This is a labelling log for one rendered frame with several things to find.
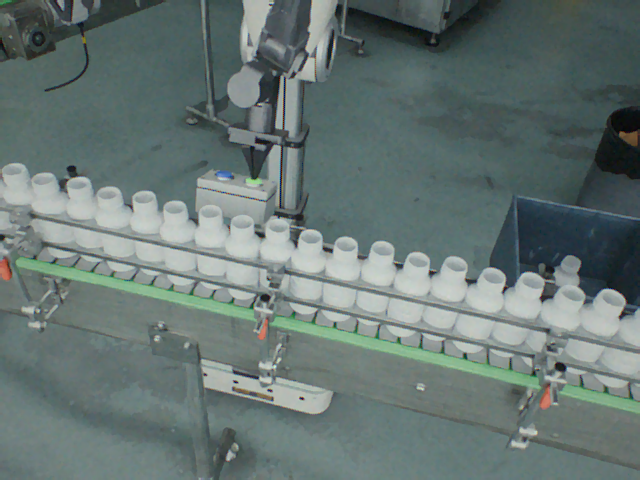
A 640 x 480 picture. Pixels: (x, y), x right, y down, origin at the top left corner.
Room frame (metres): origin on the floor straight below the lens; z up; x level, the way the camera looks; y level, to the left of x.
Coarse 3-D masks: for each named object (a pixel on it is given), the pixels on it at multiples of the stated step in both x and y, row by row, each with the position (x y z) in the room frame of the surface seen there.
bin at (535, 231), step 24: (528, 216) 1.12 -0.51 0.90; (552, 216) 1.11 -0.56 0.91; (576, 216) 1.10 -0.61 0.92; (600, 216) 1.09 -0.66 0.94; (624, 216) 1.09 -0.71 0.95; (504, 240) 1.05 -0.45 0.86; (528, 240) 1.11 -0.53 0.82; (552, 240) 1.10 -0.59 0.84; (576, 240) 1.09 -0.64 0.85; (600, 240) 1.09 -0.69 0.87; (624, 240) 1.08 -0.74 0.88; (504, 264) 0.97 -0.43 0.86; (528, 264) 1.11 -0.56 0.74; (552, 264) 1.10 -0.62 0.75; (600, 264) 1.08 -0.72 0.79; (624, 264) 1.05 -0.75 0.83; (600, 288) 1.05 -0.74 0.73; (624, 288) 0.99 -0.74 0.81
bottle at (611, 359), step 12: (636, 312) 0.59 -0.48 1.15; (624, 324) 0.58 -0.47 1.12; (636, 324) 0.57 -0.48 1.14; (624, 336) 0.57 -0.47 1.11; (636, 336) 0.56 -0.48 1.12; (612, 348) 0.57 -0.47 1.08; (600, 360) 0.57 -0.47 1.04; (612, 360) 0.56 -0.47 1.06; (624, 360) 0.55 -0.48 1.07; (636, 360) 0.55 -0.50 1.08; (624, 372) 0.55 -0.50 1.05; (636, 372) 0.55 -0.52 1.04; (612, 384) 0.55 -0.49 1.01; (624, 384) 0.55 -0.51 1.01
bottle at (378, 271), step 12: (372, 252) 0.64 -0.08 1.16; (384, 252) 0.66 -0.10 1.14; (372, 264) 0.64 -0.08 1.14; (384, 264) 0.63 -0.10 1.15; (360, 276) 0.64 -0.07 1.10; (372, 276) 0.63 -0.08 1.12; (384, 276) 0.63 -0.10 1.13; (384, 288) 0.62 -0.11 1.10; (360, 300) 0.63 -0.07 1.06; (372, 300) 0.62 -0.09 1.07; (384, 300) 0.63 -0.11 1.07; (372, 312) 0.62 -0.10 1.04; (384, 312) 0.63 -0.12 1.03; (372, 324) 0.62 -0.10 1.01
